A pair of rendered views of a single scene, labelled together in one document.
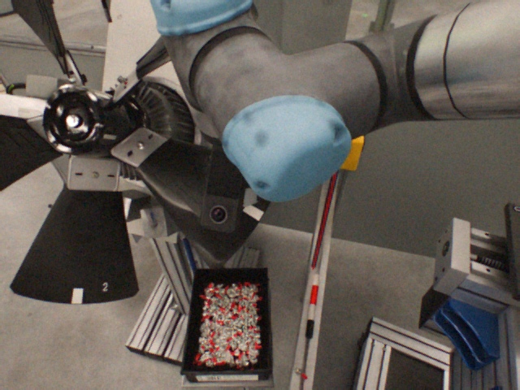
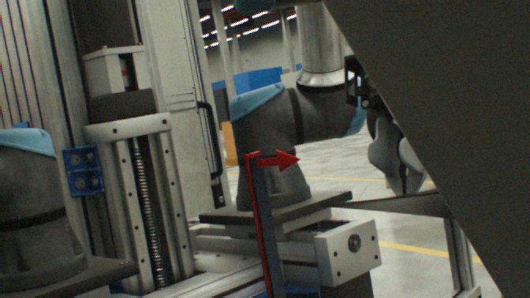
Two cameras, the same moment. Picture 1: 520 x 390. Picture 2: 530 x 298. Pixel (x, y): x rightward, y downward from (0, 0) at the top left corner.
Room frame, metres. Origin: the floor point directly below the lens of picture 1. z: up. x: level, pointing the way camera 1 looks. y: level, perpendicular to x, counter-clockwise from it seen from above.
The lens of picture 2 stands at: (1.07, 0.19, 1.25)
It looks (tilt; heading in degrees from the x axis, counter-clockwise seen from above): 4 degrees down; 204
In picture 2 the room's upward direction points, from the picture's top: 10 degrees counter-clockwise
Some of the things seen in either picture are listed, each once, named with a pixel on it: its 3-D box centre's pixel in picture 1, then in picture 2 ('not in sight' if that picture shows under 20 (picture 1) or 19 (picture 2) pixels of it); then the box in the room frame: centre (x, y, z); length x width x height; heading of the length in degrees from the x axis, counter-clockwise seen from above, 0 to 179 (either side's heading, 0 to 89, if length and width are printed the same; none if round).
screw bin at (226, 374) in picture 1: (229, 321); not in sight; (0.27, 0.06, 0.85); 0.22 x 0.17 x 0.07; 1
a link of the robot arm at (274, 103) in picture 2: not in sight; (263, 119); (-0.17, -0.35, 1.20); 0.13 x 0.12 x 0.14; 119
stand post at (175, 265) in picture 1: (176, 270); not in sight; (0.61, 0.32, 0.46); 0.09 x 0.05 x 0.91; 76
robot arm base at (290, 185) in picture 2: not in sight; (270, 177); (-0.16, -0.36, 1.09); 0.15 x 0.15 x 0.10
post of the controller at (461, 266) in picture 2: not in sight; (457, 233); (-0.12, -0.01, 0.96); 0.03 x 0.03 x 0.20; 76
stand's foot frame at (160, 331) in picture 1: (201, 296); not in sight; (0.71, 0.29, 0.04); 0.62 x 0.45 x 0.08; 166
